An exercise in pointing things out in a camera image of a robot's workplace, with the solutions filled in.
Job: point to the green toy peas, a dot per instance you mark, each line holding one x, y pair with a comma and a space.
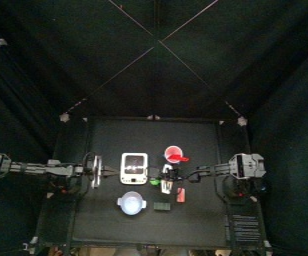
154, 182

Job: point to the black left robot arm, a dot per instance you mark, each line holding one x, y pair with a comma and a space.
31, 167

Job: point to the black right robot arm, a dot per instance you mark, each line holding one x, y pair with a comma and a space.
232, 167

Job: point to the white toy stove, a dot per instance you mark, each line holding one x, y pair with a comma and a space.
134, 168

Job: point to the red toy pot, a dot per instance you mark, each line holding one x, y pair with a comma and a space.
174, 154

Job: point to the small red toy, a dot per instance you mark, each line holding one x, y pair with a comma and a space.
181, 195

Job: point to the dark green block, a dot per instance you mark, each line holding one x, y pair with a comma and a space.
162, 206

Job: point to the pale blue bowl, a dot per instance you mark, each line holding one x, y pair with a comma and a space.
131, 202

